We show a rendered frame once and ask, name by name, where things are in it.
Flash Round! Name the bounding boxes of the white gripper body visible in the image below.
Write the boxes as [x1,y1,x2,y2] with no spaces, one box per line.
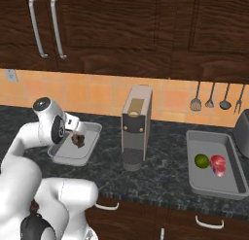
[72,117,89,137]

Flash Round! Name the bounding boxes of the grey tupperware tray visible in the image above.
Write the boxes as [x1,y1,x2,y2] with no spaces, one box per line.
[185,129,249,201]
[47,120,103,167]

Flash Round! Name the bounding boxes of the green lime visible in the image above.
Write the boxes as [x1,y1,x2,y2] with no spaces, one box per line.
[194,153,211,170]

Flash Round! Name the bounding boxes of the grey coffee machine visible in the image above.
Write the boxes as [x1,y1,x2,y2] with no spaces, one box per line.
[121,85,154,173]

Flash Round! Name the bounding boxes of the dark wood drawer front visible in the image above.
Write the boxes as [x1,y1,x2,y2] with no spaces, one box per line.
[85,195,171,240]
[166,207,249,240]

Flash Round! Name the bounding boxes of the dark wood cupboard door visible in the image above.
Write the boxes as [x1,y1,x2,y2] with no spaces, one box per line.
[169,0,249,85]
[48,0,174,80]
[0,0,58,73]

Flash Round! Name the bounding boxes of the dark slotted spatula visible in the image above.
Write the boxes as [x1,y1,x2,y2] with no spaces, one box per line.
[190,81,202,113]

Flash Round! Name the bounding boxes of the dark hanging skimmer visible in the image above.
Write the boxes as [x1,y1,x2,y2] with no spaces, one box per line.
[204,82,217,109]

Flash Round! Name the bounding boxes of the dark hanging ladle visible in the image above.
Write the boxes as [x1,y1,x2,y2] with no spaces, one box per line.
[219,83,232,111]

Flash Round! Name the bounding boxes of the dark grey toaster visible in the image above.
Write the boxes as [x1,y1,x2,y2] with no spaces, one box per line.
[231,109,249,159]

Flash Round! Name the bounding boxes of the dark hanging meat fork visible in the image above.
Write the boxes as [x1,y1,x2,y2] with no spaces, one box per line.
[233,84,246,115]

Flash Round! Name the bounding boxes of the silver drawer handle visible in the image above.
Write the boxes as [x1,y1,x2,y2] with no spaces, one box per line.
[94,201,121,212]
[195,215,226,230]

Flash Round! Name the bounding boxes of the grey wall outlet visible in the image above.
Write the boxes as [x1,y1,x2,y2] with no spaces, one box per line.
[4,68,18,84]

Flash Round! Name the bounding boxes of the silver cupboard door handle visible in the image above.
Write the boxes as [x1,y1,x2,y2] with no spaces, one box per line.
[27,0,50,59]
[50,0,68,60]

